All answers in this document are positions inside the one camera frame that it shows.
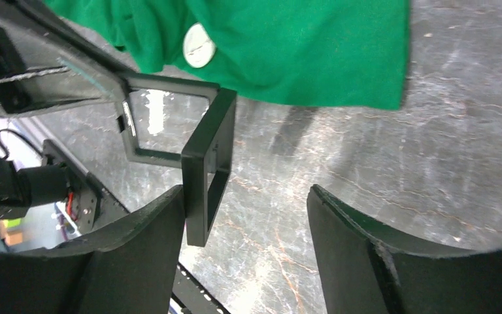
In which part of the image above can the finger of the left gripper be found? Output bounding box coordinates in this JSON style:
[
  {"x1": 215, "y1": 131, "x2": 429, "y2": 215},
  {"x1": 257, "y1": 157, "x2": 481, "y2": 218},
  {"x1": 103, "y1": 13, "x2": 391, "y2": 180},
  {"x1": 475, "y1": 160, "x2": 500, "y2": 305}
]
[{"x1": 0, "y1": 1, "x2": 129, "y2": 118}]

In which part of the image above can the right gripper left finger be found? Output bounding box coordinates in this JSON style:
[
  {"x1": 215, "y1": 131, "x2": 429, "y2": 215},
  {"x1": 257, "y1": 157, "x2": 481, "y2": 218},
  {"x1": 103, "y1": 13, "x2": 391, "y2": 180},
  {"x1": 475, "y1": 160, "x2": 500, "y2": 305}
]
[{"x1": 0, "y1": 185, "x2": 185, "y2": 313}]

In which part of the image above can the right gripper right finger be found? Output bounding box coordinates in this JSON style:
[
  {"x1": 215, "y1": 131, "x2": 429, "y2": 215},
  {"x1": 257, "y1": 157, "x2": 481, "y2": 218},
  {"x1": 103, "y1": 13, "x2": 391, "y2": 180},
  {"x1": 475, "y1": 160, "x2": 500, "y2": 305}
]
[{"x1": 307, "y1": 184, "x2": 502, "y2": 313}]

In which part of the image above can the black square tray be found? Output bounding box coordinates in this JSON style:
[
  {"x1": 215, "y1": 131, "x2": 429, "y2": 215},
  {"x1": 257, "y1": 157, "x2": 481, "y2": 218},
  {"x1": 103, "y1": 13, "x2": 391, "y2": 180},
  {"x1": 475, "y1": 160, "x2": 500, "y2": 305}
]
[
  {"x1": 117, "y1": 73, "x2": 226, "y2": 168},
  {"x1": 182, "y1": 88, "x2": 237, "y2": 247}
]

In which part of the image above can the round orange green badge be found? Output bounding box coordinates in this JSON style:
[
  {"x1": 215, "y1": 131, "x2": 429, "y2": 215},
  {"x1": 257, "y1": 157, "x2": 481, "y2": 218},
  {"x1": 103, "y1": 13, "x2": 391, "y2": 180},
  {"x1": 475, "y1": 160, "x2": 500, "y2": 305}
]
[{"x1": 182, "y1": 23, "x2": 216, "y2": 68}]

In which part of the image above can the green t-shirt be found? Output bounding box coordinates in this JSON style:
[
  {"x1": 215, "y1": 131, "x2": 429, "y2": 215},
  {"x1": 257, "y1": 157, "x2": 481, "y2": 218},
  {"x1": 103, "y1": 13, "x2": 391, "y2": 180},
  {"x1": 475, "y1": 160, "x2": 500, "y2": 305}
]
[{"x1": 47, "y1": 1, "x2": 410, "y2": 110}]

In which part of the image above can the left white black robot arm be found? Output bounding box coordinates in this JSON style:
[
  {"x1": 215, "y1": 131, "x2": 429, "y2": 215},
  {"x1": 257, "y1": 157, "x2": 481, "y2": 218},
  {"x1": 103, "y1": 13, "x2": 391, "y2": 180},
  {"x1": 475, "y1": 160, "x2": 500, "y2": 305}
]
[{"x1": 0, "y1": 1, "x2": 129, "y2": 224}]

